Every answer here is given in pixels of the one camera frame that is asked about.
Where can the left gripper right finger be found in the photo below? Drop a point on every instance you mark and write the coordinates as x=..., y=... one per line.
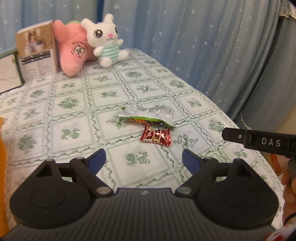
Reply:
x=202, y=170

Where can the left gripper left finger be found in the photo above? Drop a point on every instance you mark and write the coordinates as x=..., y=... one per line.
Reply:
x=86, y=169

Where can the right hand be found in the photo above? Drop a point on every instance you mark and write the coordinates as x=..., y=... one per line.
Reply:
x=289, y=195

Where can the grey lace-trimmed cover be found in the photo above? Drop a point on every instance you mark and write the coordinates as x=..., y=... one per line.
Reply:
x=273, y=96

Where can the red foil candy pack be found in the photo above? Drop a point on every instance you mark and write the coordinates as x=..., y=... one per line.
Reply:
x=159, y=136

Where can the green silver snack bag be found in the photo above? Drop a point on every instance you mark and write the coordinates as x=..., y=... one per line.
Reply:
x=161, y=115

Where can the green floral tablecloth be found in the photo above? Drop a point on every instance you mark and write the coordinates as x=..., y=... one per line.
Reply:
x=63, y=117

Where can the orange plastic tray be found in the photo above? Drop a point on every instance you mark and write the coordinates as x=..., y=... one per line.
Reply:
x=3, y=158

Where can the blue starry curtain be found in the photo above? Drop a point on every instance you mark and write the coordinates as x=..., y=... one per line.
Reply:
x=219, y=47

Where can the pink plush toy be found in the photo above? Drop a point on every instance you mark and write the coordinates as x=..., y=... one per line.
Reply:
x=74, y=49

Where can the white green cardboard box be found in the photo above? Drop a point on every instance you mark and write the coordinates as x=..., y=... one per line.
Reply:
x=10, y=73

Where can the tan product box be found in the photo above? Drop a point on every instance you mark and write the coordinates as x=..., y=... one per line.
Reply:
x=37, y=51

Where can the white bunny plush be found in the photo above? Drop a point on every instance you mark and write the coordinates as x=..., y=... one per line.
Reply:
x=103, y=37

